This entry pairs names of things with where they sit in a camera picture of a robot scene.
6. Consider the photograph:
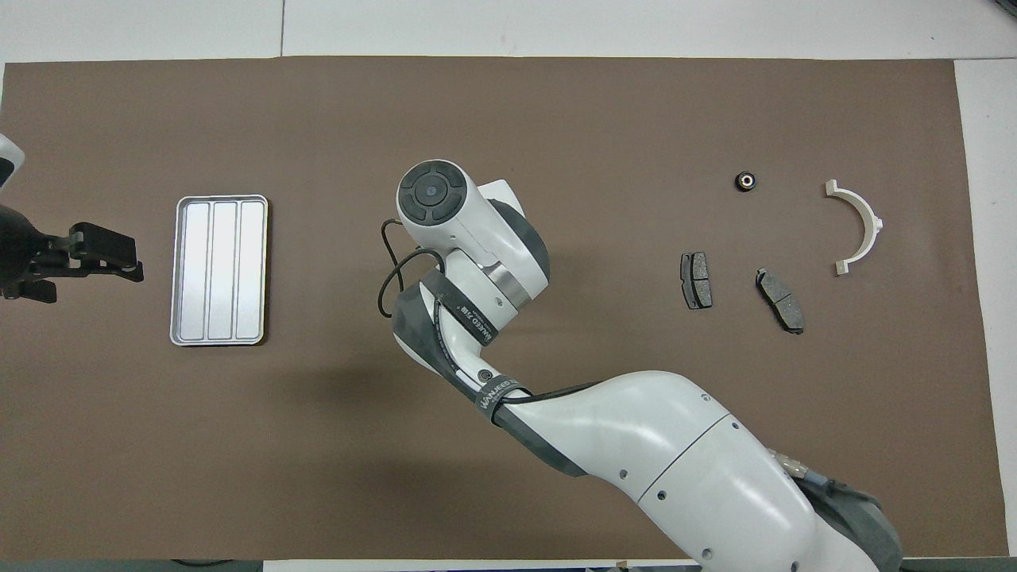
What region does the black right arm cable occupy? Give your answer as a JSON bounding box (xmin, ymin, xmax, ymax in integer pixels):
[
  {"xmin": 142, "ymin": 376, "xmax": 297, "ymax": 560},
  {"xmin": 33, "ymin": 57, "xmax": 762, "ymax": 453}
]
[{"xmin": 378, "ymin": 218, "xmax": 605, "ymax": 406}]

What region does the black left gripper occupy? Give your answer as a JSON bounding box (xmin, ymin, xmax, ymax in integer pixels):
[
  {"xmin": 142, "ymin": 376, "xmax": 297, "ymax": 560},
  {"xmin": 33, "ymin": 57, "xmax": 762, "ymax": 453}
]
[{"xmin": 0, "ymin": 203, "xmax": 145, "ymax": 303}]

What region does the brown table mat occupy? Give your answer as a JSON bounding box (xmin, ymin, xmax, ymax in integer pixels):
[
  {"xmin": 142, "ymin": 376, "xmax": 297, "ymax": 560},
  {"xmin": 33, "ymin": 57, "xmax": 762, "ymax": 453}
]
[{"xmin": 0, "ymin": 56, "xmax": 1010, "ymax": 561}]

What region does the curved dark brake pad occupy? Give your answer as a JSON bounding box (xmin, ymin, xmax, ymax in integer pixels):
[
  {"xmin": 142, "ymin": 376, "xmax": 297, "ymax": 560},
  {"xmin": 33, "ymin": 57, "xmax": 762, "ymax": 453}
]
[{"xmin": 755, "ymin": 268, "xmax": 806, "ymax": 335}]

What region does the silver metal tray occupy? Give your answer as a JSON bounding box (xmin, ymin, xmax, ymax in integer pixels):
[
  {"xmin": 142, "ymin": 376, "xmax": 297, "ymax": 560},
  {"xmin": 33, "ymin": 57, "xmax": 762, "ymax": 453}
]
[{"xmin": 169, "ymin": 194, "xmax": 270, "ymax": 347}]

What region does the white semicircular plastic bracket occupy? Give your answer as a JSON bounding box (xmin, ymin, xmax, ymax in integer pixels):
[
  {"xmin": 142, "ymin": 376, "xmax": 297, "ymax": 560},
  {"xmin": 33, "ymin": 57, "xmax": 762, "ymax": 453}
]
[{"xmin": 825, "ymin": 180, "xmax": 884, "ymax": 277}]

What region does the rectangular dark brake pad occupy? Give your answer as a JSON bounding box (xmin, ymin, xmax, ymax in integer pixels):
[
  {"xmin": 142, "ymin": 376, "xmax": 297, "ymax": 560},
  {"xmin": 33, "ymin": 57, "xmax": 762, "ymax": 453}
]
[{"xmin": 679, "ymin": 252, "xmax": 713, "ymax": 311}]

